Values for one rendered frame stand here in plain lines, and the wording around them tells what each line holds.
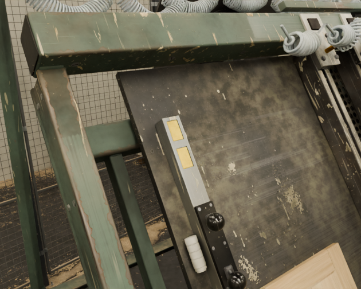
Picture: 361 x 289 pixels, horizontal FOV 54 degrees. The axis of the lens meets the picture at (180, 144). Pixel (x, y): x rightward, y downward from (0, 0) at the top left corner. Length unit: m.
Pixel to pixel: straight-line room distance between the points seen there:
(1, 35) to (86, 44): 0.55
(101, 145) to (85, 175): 0.14
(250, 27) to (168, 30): 0.29
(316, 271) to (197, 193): 0.42
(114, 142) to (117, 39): 0.24
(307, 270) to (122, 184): 0.54
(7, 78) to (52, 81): 0.55
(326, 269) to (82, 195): 0.71
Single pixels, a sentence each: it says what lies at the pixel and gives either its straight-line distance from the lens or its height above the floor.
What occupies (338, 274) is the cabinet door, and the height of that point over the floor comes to 1.24.
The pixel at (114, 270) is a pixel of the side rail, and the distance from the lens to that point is 0.72.
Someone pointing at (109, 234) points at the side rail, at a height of 1.54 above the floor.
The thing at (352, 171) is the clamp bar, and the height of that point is 1.47.
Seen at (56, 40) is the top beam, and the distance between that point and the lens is 0.77.
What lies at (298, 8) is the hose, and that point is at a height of 1.96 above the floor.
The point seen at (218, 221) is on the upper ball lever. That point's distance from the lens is 0.71.
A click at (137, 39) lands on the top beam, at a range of 0.85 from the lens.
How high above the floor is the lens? 1.90
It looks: 17 degrees down
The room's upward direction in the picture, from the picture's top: 2 degrees counter-clockwise
